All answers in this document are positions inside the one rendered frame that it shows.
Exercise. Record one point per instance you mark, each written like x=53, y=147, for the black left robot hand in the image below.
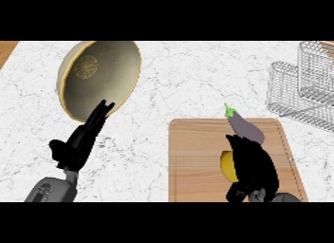
x=81, y=142

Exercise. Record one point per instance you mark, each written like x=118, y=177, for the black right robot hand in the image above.
x=252, y=167

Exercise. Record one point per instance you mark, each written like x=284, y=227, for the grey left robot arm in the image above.
x=53, y=189

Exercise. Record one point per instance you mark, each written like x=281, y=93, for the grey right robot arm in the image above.
x=275, y=196

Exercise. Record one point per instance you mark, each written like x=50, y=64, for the yellow lemon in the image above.
x=228, y=166

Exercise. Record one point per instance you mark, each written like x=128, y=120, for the wooden cutting board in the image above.
x=200, y=164

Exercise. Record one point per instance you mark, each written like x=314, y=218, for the purple eggplant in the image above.
x=244, y=126

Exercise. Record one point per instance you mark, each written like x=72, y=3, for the grey bowl with yellow rim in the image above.
x=100, y=79

